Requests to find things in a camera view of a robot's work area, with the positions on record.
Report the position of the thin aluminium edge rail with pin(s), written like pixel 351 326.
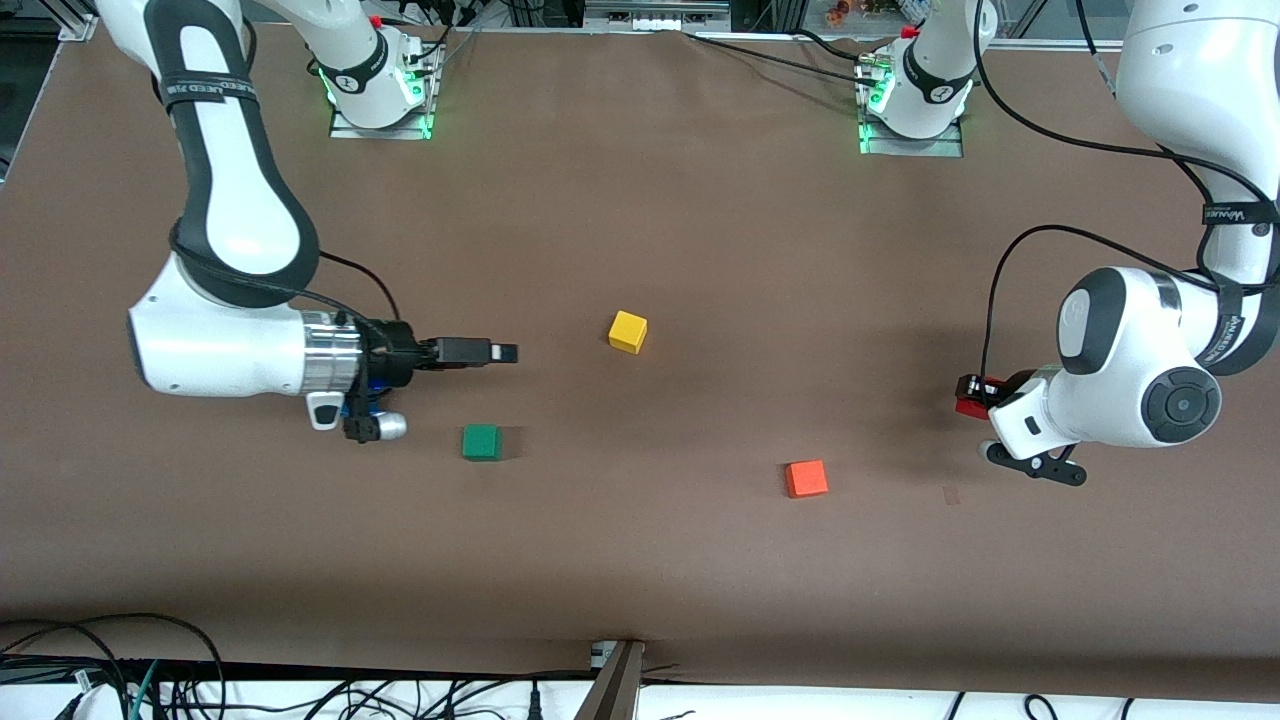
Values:
pixel 1060 43

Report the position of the small white bracket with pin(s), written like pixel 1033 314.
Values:
pixel 603 655

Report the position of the brown table cover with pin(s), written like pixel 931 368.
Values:
pixel 640 200

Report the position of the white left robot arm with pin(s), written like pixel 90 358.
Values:
pixel 1140 340

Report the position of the grey metal post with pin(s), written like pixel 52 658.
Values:
pixel 615 690

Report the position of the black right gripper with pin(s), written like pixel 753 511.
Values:
pixel 396 353

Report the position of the yellow cube block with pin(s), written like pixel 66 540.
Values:
pixel 627 330

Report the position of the grey power strip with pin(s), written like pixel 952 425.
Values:
pixel 655 18

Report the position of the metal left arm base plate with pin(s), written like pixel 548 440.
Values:
pixel 900 150

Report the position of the red cube block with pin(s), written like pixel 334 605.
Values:
pixel 970 407

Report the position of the orange cube block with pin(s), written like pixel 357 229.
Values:
pixel 806 479

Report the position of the green cube block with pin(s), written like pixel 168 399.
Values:
pixel 481 442

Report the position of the aluminium corner bracket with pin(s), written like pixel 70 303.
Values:
pixel 78 28

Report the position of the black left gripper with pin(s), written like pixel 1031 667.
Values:
pixel 1012 386

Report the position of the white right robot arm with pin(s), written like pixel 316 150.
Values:
pixel 230 200

